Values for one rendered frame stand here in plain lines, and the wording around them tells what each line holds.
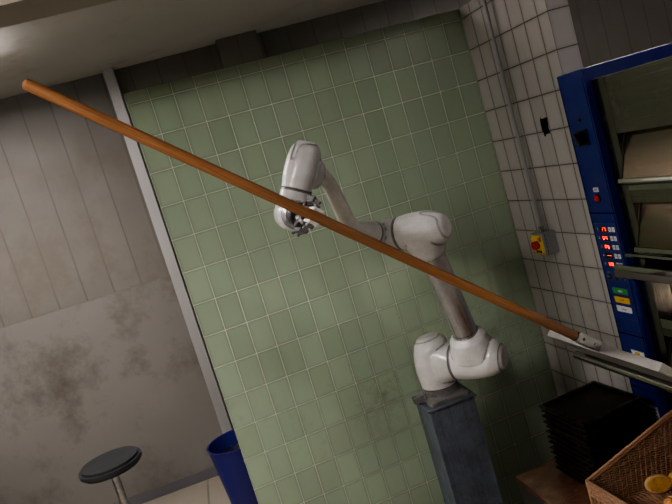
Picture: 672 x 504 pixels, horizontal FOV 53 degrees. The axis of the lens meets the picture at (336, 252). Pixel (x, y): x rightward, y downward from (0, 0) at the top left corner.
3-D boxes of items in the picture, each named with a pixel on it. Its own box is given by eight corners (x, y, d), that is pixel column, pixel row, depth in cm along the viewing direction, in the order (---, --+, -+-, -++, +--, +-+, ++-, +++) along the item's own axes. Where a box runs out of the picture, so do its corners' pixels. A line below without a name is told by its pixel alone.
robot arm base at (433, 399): (408, 399, 294) (404, 387, 293) (454, 382, 298) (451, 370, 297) (421, 412, 276) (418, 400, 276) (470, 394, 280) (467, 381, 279)
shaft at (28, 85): (18, 87, 164) (24, 75, 164) (21, 89, 166) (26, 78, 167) (576, 341, 207) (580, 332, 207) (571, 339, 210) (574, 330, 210)
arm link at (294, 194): (275, 227, 210) (283, 186, 209) (267, 225, 225) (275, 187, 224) (308, 234, 212) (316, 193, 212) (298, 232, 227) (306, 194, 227)
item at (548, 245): (547, 249, 312) (542, 229, 311) (560, 251, 303) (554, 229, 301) (533, 254, 311) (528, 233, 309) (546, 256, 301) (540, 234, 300)
